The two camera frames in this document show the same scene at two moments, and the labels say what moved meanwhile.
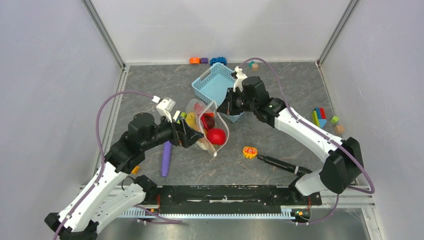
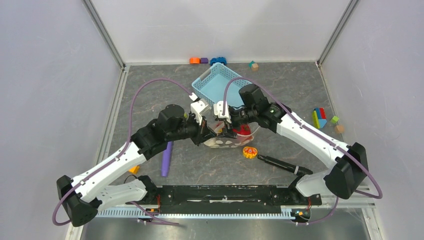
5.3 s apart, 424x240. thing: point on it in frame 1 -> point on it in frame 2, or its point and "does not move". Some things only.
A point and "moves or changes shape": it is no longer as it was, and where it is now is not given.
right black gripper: x=227 y=106 -> x=228 y=133
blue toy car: x=222 y=60 does not move
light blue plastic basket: x=212 y=86 does not move
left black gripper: x=184 y=134 -> x=203 y=132
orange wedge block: x=135 y=170 does not move
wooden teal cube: x=254 y=65 does not move
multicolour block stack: x=319 y=117 does not move
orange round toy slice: x=249 y=152 does not move
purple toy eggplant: x=167 y=150 does not move
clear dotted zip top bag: x=208 y=120 moves or changes shape
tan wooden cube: x=339 y=128 does not move
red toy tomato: x=216 y=136 -> x=244 y=129
